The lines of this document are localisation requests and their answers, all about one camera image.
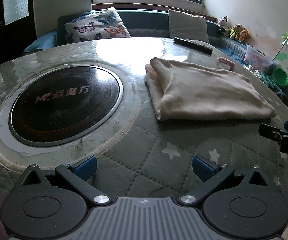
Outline husky plush toy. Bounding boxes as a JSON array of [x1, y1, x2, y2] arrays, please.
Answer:
[[218, 16, 231, 37]]

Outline butterfly print pillow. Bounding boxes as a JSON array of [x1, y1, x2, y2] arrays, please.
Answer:
[[64, 7, 131, 43]]

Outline black round induction cooktop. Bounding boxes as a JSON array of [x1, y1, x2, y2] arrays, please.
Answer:
[[9, 64, 123, 147]]

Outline white plain pillow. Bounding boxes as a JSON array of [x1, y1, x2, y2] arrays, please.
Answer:
[[168, 9, 209, 43]]

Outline pink hair scrunchie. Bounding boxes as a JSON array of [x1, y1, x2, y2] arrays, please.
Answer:
[[217, 57, 235, 71]]

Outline teal sofa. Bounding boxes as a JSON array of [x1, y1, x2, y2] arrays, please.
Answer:
[[23, 8, 250, 55]]

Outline black remote control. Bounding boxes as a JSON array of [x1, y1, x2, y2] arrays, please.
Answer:
[[173, 37, 213, 55]]

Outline blue sofa cushion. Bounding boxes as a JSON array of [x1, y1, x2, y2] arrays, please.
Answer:
[[23, 29, 59, 54]]

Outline yellow plush toy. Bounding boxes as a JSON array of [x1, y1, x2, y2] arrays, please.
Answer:
[[229, 24, 244, 41]]

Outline orange plush toy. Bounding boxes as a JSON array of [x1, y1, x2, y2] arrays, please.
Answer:
[[238, 28, 249, 44]]

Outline green plastic cup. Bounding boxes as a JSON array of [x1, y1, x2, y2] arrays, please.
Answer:
[[271, 68, 288, 88]]

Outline dark wooden door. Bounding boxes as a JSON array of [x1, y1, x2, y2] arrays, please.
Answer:
[[0, 0, 36, 63]]

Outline clear plastic container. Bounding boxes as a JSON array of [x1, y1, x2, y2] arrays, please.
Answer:
[[244, 44, 272, 70]]

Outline cream knit garment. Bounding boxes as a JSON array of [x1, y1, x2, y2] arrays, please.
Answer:
[[145, 57, 276, 121]]

